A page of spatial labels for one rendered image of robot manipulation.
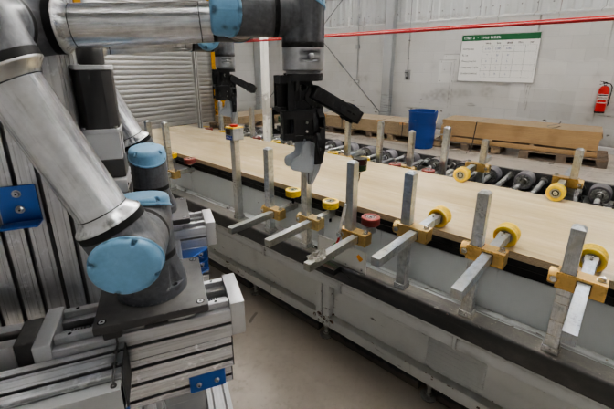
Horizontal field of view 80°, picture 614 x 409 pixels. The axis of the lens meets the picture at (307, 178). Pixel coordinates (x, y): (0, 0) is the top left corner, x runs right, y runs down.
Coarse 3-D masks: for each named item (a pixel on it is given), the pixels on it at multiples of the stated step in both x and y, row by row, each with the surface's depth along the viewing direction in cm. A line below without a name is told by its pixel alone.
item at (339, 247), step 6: (366, 228) 157; (372, 228) 157; (372, 234) 158; (342, 240) 146; (348, 240) 146; (354, 240) 148; (330, 246) 141; (336, 246) 141; (342, 246) 142; (348, 246) 146; (330, 252) 137; (336, 252) 140; (342, 252) 143; (324, 258) 135; (330, 258) 137; (306, 264) 129; (312, 264) 130; (318, 264) 132; (306, 270) 130
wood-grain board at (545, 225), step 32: (160, 128) 379; (192, 128) 379; (224, 160) 253; (256, 160) 253; (320, 192) 189; (384, 192) 189; (448, 192) 189; (512, 192) 189; (448, 224) 152; (544, 224) 152; (608, 224) 152; (512, 256) 130; (544, 256) 126
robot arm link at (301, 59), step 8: (288, 48) 62; (296, 48) 62; (304, 48) 61; (312, 48) 62; (320, 48) 63; (288, 56) 63; (296, 56) 62; (304, 56) 62; (312, 56) 61; (320, 56) 63; (288, 64) 63; (296, 64) 62; (304, 64) 62; (312, 64) 63; (320, 64) 64; (288, 72) 64; (296, 72) 63; (304, 72) 63; (312, 72) 64; (320, 72) 66
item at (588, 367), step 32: (224, 224) 212; (288, 256) 180; (384, 288) 145; (416, 288) 142; (448, 320) 129; (480, 320) 124; (512, 352) 116; (544, 352) 110; (576, 384) 106; (608, 384) 100
